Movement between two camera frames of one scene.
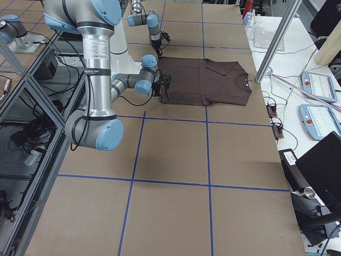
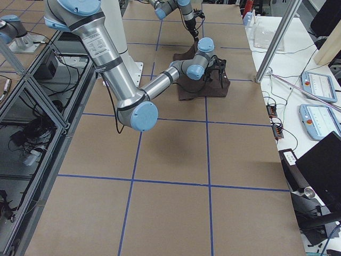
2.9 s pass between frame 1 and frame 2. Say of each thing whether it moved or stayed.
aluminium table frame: stayed
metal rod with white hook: stayed
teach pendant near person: stayed
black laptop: stayed
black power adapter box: stayed
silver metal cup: stayed
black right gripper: moved
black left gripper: moved
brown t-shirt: moved
